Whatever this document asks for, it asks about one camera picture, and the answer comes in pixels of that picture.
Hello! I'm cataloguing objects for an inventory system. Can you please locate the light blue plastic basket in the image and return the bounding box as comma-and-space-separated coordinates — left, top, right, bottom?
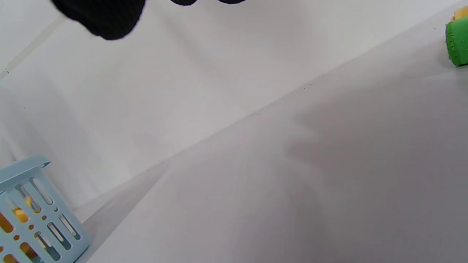
0, 155, 91, 263

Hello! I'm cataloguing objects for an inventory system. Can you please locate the person's right hand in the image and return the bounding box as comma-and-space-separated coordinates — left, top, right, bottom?
50, 0, 246, 41

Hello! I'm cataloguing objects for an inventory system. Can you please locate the orange-yellow towel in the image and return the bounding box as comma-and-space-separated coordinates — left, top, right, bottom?
0, 197, 41, 263

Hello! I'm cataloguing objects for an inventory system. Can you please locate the green towel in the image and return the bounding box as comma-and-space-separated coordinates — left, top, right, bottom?
445, 16, 468, 67

